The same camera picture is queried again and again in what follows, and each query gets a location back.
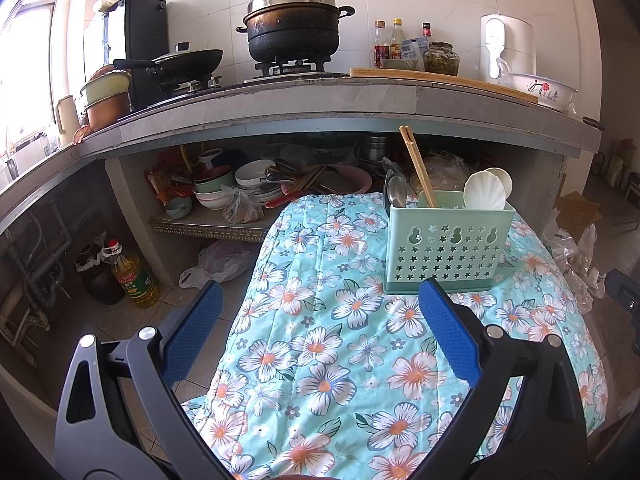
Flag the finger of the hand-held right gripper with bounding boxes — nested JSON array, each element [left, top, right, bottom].
[[603, 268, 640, 314]]

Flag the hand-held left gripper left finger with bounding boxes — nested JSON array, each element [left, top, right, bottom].
[[54, 280, 224, 480]]

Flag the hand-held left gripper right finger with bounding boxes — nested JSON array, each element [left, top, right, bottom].
[[419, 277, 588, 480]]

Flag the green perforated utensil holder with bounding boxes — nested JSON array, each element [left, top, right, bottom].
[[384, 190, 516, 295]]

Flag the white shell-shaped plastic spoon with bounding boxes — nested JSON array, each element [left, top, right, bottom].
[[462, 170, 507, 211]]

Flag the small metal spoon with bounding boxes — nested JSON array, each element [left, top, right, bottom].
[[391, 176, 417, 209]]

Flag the large metal spoon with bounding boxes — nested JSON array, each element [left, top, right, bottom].
[[383, 169, 401, 217]]

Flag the white round plastic spoon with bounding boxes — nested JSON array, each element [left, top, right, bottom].
[[487, 166, 514, 202]]

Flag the crumpled clear plastic bags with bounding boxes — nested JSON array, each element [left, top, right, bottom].
[[542, 220, 601, 311]]

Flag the white plastic bag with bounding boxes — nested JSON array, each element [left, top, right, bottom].
[[179, 240, 261, 290]]

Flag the yellow cooking oil bottle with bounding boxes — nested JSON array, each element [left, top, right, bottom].
[[109, 240, 160, 311]]

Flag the cardboard box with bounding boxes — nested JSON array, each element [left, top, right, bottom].
[[555, 192, 603, 241]]

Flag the patterned metal shelf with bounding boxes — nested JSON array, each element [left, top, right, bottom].
[[149, 210, 273, 243]]

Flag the dark brown jar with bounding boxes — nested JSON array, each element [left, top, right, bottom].
[[75, 242, 126, 306]]

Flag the small teal bowl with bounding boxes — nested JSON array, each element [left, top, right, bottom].
[[165, 195, 193, 220]]

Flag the turquoise floral quilt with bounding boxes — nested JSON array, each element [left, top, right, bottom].
[[180, 191, 608, 480]]

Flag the clear bag of dried food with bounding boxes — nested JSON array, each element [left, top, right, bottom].
[[221, 185, 265, 225]]

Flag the stack of bowls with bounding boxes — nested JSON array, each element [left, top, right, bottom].
[[192, 165, 238, 211]]

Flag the stack of white plates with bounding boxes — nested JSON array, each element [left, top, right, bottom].
[[240, 182, 286, 206]]

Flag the red snack packet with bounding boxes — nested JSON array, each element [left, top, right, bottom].
[[144, 152, 196, 206]]

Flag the grey drain pipes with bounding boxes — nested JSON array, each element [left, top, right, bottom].
[[0, 200, 76, 331]]

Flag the white bowl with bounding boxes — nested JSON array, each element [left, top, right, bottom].
[[234, 159, 277, 188]]

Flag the pink plate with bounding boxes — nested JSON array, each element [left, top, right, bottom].
[[295, 164, 373, 196]]

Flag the stacked steel pots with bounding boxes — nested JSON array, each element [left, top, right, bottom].
[[356, 132, 396, 163]]

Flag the white floral enamel basin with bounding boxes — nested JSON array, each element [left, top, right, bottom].
[[507, 72, 578, 111]]

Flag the gas stove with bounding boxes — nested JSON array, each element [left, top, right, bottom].
[[150, 57, 351, 108]]

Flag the cream mug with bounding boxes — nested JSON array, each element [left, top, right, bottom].
[[55, 95, 81, 136]]

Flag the grey stone kitchen counter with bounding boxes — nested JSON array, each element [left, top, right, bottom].
[[0, 77, 603, 291]]

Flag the wooden cutting board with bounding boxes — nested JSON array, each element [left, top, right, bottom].
[[349, 67, 551, 106]]

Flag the black wok with lid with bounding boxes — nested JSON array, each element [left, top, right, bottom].
[[112, 42, 224, 86]]

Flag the white kitchen appliance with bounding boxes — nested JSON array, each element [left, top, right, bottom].
[[480, 14, 537, 86]]

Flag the blue white seasoning packet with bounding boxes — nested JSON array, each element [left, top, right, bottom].
[[400, 39, 426, 68]]

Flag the dark sauce glass bottle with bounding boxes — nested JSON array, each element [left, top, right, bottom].
[[372, 21, 391, 63]]

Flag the yellow-capped glass bottle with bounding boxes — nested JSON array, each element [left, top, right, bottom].
[[390, 18, 405, 60]]

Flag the black box appliance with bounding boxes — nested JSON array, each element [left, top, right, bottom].
[[82, 0, 168, 111]]

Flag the large black cooking pot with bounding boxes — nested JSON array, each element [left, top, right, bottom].
[[236, 2, 356, 63]]

